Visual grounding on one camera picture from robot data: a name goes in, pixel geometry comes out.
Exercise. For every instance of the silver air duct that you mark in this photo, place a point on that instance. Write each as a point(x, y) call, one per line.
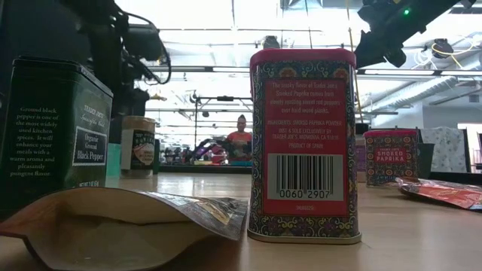
point(421, 90)

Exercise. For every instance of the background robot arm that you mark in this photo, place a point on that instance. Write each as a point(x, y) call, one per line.
point(211, 150)

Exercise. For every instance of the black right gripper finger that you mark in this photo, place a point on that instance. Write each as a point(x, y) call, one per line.
point(369, 50)
point(397, 56)

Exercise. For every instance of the smoked paprika tin red lid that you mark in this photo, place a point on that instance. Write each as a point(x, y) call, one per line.
point(305, 150)
point(391, 165)

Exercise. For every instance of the teal plastic bin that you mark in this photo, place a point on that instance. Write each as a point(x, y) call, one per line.
point(113, 162)

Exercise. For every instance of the red foil spice packet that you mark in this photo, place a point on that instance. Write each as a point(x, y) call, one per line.
point(448, 195)

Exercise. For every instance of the green black pepper tin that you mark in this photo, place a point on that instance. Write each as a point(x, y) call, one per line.
point(49, 131)
point(156, 158)

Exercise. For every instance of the metal gantry frame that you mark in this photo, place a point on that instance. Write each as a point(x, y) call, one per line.
point(225, 98)

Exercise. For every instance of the purple label spice bottle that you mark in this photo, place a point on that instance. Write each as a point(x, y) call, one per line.
point(360, 158)

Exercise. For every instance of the person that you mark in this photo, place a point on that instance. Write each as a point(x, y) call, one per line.
point(239, 141)

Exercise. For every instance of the white floral cloth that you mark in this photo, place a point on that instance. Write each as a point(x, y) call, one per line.
point(448, 150)

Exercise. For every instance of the brown kraft paper pouch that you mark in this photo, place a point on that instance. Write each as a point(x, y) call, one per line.
point(113, 233)

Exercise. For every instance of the black curtain partition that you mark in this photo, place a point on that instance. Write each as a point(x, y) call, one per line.
point(37, 30)

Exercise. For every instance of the horizontal ceiling light beam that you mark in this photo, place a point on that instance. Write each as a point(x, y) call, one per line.
point(196, 69)

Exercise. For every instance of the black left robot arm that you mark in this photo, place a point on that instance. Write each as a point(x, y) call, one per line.
point(107, 56)

